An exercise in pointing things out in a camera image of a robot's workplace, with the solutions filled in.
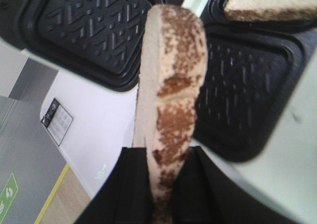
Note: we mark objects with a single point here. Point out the green breakfast maker base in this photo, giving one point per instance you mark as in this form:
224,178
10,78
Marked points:
256,134

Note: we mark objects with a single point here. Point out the smaller bread slice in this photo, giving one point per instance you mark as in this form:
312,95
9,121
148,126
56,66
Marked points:
270,10

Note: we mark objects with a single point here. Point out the larger bread slice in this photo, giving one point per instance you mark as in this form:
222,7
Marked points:
174,60

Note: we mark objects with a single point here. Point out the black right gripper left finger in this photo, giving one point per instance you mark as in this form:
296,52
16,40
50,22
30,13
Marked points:
125,197

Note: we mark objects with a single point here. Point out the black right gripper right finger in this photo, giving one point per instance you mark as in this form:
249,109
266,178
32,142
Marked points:
205,195

